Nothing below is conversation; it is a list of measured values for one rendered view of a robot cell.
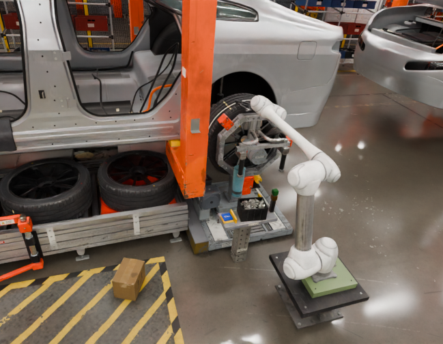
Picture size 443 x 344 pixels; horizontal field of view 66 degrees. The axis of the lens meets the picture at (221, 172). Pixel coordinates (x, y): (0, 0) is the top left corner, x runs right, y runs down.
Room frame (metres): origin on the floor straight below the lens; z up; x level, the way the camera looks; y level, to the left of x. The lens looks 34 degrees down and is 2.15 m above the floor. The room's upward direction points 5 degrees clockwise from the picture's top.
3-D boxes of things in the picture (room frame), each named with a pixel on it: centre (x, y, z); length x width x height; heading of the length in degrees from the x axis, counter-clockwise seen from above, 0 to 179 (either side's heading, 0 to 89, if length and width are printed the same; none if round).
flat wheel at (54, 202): (2.14, 1.37, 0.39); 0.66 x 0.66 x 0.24
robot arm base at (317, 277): (1.63, -0.75, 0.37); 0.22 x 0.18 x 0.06; 112
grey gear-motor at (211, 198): (2.48, 0.14, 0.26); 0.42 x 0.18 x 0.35; 22
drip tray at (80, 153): (3.27, 1.44, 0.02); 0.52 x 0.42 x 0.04; 107
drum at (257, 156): (2.30, -0.23, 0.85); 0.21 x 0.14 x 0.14; 22
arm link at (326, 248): (1.62, -0.72, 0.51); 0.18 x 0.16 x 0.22; 124
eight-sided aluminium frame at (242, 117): (2.37, -0.21, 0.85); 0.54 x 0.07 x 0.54; 112
